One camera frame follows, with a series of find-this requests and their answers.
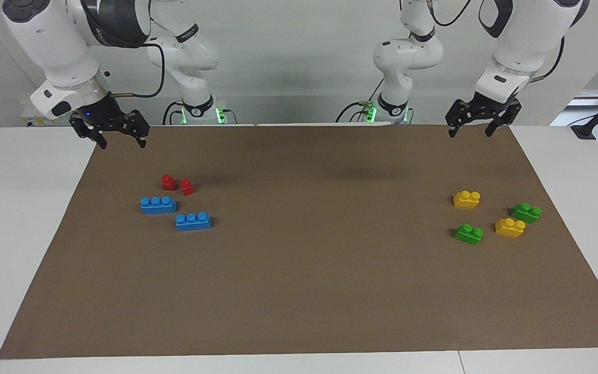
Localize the brown table mat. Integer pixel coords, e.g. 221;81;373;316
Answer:
0;124;598;360

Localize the black base cable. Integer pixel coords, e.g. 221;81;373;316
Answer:
162;100;185;126
335;78;385;124

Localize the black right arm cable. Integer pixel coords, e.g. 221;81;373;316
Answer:
106;43;166;99

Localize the yellow toy block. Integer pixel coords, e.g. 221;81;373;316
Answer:
453;191;482;209
495;218;527;238

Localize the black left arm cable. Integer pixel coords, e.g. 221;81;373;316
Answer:
429;0;565;83

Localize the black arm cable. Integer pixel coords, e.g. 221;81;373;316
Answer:
429;0;565;83
106;43;166;99

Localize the blue toy block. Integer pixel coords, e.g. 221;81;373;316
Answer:
175;212;212;231
140;196;178;215

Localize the white power strip box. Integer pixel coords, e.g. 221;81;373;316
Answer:
21;101;45;128

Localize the green toy block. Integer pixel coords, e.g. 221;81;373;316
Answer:
453;223;484;246
510;202;542;224

